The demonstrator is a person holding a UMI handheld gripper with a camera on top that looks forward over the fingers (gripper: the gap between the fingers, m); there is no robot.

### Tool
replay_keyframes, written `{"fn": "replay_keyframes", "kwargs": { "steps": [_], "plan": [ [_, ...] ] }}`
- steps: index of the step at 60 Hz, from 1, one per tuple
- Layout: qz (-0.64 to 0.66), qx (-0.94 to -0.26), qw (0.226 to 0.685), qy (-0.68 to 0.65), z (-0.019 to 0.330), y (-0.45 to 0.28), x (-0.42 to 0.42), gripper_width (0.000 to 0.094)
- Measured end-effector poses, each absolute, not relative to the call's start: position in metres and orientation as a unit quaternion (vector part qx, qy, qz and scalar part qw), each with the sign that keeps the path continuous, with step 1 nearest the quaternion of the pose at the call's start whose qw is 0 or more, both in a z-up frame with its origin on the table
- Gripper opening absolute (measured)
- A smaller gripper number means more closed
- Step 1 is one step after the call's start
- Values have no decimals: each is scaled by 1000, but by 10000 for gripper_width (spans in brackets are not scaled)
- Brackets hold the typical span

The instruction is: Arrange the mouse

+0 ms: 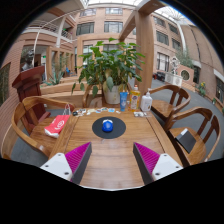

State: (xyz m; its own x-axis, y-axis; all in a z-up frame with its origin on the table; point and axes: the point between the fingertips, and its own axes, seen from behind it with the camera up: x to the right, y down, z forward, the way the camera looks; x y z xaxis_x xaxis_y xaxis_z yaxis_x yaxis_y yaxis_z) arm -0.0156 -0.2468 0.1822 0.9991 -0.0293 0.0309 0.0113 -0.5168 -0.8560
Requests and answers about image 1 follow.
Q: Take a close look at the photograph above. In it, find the black notebook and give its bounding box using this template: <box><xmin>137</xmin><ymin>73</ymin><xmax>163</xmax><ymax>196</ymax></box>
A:
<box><xmin>175</xmin><ymin>127</ymin><xmax>198</xmax><ymax>154</ymax></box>

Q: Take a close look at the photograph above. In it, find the green plant in white pot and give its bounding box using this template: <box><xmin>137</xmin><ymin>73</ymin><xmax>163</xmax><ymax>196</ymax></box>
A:
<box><xmin>70</xmin><ymin>37</ymin><xmax>147</xmax><ymax>105</ymax></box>

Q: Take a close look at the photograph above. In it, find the wooden armchair with curved back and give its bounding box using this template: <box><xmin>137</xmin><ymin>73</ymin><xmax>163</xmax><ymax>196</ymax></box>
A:
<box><xmin>148</xmin><ymin>84</ymin><xmax>192</xmax><ymax>131</ymax></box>
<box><xmin>81</xmin><ymin>83</ymin><xmax>134</xmax><ymax>109</ymax></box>
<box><xmin>10</xmin><ymin>95</ymin><xmax>77</xmax><ymax>158</ymax></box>
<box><xmin>165</xmin><ymin>106</ymin><xmax>222</xmax><ymax>167</ymax></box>

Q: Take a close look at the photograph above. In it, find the yellow liquid soap bottle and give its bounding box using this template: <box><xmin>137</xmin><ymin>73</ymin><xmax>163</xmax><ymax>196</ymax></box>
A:
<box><xmin>129</xmin><ymin>84</ymin><xmax>142</xmax><ymax>112</ymax></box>

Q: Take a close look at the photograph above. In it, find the dark red wooden pedestal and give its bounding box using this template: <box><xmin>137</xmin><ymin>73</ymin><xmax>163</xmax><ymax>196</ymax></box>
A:
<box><xmin>11</xmin><ymin>65</ymin><xmax>51</xmax><ymax>126</ymax></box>

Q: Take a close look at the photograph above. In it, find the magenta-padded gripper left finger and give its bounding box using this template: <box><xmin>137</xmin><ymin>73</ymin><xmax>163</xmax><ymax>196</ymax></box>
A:
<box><xmin>39</xmin><ymin>141</ymin><xmax>93</xmax><ymax>185</ymax></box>

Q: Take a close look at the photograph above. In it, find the white statue on plinth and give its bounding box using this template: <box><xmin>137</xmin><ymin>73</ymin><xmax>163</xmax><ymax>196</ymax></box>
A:
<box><xmin>164</xmin><ymin>55</ymin><xmax>184</xmax><ymax>88</ymax></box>

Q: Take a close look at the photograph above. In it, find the red and white bag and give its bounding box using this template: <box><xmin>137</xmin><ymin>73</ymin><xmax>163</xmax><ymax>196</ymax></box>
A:
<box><xmin>44</xmin><ymin>103</ymin><xmax>72</xmax><ymax>139</ymax></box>

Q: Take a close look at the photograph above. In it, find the small white packet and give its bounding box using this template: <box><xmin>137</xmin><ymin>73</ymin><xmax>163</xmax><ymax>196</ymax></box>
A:
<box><xmin>133</xmin><ymin>111</ymin><xmax>149</xmax><ymax>118</ymax></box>

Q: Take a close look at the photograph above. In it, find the spiky agave plant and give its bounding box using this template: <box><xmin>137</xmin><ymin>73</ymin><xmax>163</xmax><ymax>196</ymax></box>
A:
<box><xmin>44</xmin><ymin>66</ymin><xmax>66</xmax><ymax>86</ymax></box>

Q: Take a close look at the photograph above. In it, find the black round mouse pad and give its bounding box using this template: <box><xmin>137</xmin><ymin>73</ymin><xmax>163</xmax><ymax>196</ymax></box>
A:
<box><xmin>91</xmin><ymin>116</ymin><xmax>127</xmax><ymax>140</ymax></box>

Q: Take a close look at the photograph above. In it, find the blue and white computer mouse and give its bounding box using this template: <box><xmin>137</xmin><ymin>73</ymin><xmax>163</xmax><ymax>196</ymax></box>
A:
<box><xmin>101</xmin><ymin>119</ymin><xmax>114</xmax><ymax>133</ymax></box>

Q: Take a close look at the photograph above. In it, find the yellow flowering plant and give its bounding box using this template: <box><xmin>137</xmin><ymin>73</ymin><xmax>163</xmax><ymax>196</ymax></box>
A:
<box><xmin>197</xmin><ymin>81</ymin><xmax>208</xmax><ymax>98</ymax></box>

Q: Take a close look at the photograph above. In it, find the blue tube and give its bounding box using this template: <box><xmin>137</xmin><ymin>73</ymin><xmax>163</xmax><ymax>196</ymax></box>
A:
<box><xmin>119</xmin><ymin>91</ymin><xmax>129</xmax><ymax>112</ymax></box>

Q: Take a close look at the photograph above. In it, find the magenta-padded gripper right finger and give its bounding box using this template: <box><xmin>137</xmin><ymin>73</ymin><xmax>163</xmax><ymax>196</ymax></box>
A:
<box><xmin>132</xmin><ymin>141</ymin><xmax>184</xmax><ymax>186</ymax></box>

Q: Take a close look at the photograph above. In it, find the white pump bottle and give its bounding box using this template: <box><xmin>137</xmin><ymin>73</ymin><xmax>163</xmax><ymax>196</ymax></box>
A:
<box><xmin>139</xmin><ymin>88</ymin><xmax>154</xmax><ymax>112</ymax></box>

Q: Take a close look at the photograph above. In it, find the dark bust statue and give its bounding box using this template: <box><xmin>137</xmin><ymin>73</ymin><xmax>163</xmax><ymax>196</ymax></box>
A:
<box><xmin>20</xmin><ymin>49</ymin><xmax>35</xmax><ymax>72</ymax></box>

